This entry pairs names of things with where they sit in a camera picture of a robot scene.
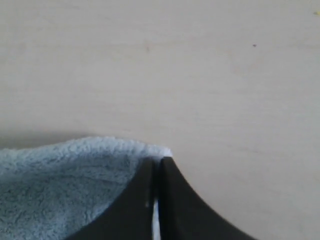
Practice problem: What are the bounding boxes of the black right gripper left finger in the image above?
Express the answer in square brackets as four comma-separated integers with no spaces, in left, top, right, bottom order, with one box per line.
[67,158,155,240]

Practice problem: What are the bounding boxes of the light blue terry towel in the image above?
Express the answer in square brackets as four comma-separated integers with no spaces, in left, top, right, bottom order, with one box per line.
[0,137,172,240]

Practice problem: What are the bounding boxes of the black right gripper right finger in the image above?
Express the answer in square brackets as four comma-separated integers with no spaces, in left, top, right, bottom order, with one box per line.
[158,157,253,240]

